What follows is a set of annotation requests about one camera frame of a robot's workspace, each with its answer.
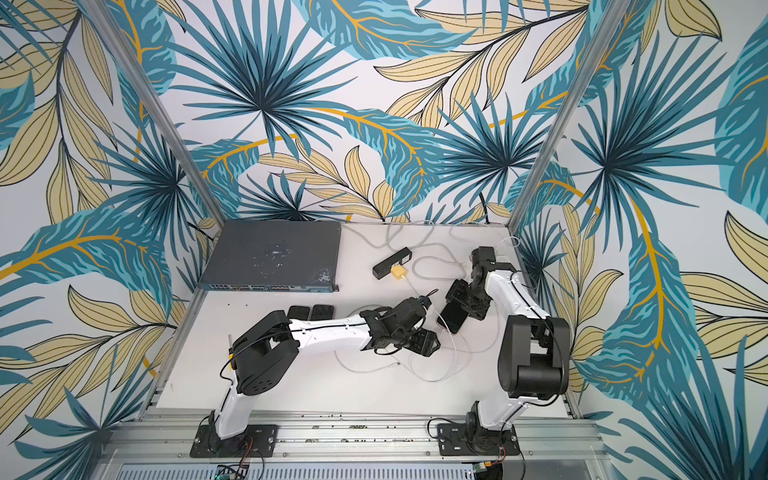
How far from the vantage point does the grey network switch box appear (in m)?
1.00

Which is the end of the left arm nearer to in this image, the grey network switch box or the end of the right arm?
the end of the right arm

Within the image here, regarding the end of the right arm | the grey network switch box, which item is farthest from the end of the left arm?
the grey network switch box
